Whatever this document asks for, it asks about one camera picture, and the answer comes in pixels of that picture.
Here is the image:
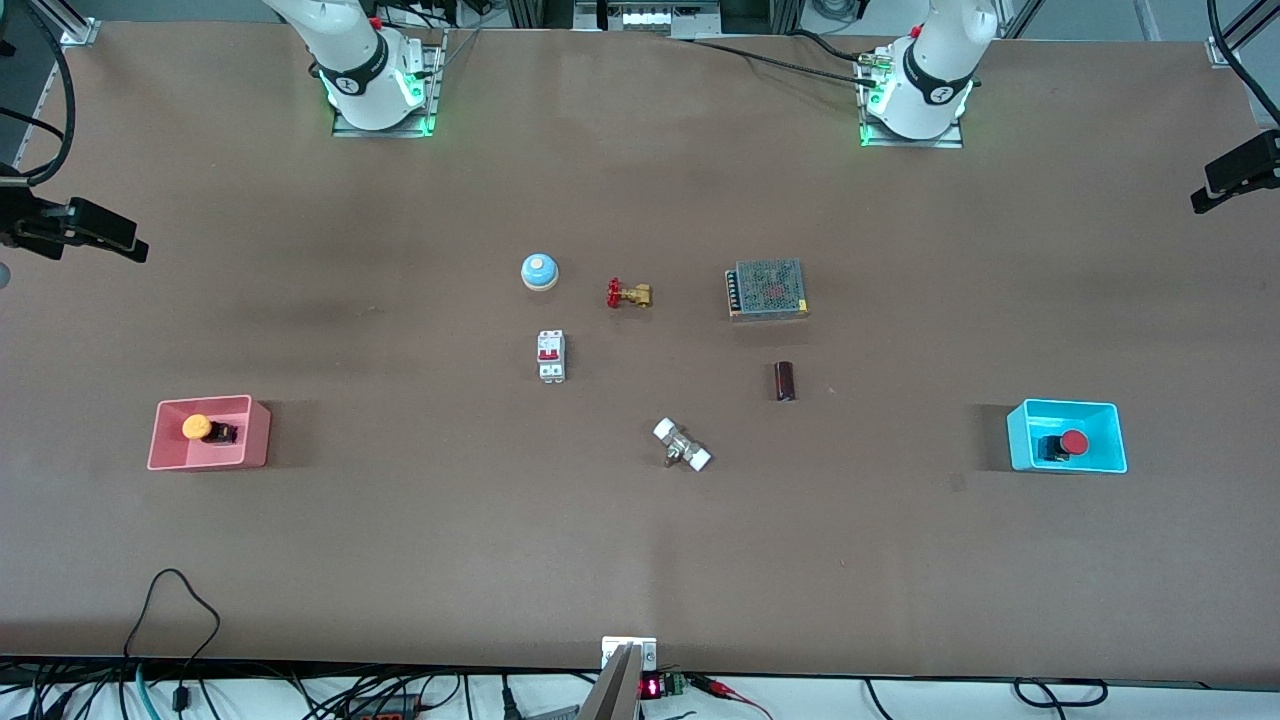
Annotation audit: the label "red clip lead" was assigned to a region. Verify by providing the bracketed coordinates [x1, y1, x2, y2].
[690, 675, 773, 720]

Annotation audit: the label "aluminium frame profile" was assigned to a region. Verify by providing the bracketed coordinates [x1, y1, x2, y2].
[25, 0, 102, 47]
[1205, 0, 1280, 69]

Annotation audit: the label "cyan plastic bin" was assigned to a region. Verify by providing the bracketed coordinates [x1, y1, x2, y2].
[1006, 398, 1128, 474]

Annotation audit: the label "white mounting plate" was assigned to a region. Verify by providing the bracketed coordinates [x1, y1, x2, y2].
[601, 636, 658, 672]

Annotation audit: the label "aluminium camera mount bar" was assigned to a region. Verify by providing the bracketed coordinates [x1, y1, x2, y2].
[578, 643, 642, 720]

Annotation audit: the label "metal mesh power supply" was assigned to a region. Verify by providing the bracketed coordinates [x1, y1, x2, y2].
[726, 259, 810, 322]

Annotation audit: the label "grey equipment box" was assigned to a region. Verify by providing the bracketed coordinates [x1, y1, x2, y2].
[575, 0, 723, 37]

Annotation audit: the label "metal fitting white caps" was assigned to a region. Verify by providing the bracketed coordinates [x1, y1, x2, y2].
[652, 417, 713, 473]

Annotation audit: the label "black coiled cable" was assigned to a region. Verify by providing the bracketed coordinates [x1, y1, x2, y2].
[1013, 678, 1109, 710]

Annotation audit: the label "pink plastic bin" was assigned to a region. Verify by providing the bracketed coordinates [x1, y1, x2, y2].
[147, 394, 272, 471]

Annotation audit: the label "yellow push button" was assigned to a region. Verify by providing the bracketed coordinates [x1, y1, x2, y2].
[182, 413, 239, 446]

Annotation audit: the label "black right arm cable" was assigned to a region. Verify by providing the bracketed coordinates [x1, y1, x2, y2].
[0, 0, 77, 191]

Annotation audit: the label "thin black looped cable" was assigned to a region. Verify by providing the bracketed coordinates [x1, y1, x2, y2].
[123, 568, 222, 713]

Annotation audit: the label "black cable to base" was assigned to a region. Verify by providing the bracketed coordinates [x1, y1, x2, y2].
[690, 32, 883, 87]

